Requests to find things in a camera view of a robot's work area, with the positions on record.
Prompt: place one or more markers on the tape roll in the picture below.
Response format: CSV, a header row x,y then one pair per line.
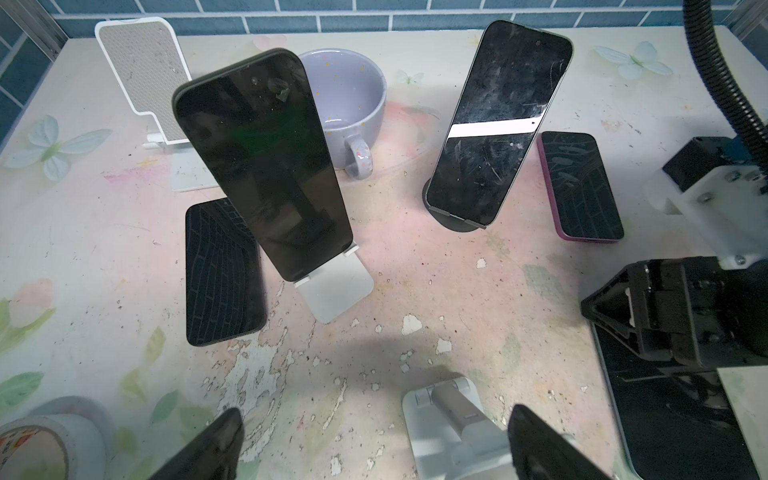
x,y
68,437

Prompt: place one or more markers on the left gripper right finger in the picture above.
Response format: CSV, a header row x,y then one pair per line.
x,y
539,452

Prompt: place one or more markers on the teal-edged phone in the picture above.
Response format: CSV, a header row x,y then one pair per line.
x,y
514,76

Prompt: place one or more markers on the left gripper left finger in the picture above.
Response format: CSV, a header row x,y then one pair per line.
x,y
213,454

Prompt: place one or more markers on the purple-cased black phone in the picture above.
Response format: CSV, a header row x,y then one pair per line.
x,y
581,199

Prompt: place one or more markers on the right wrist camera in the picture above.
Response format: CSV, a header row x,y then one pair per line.
x,y
719,192

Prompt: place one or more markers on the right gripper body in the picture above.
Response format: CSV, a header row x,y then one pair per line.
x,y
690,311

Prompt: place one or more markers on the lavender mug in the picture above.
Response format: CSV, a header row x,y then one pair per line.
x,y
350,93

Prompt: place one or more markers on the white stand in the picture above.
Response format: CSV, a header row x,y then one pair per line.
x,y
146,59
451,437
336,286

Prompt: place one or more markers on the black round stand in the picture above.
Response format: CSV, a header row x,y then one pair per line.
x,y
447,221

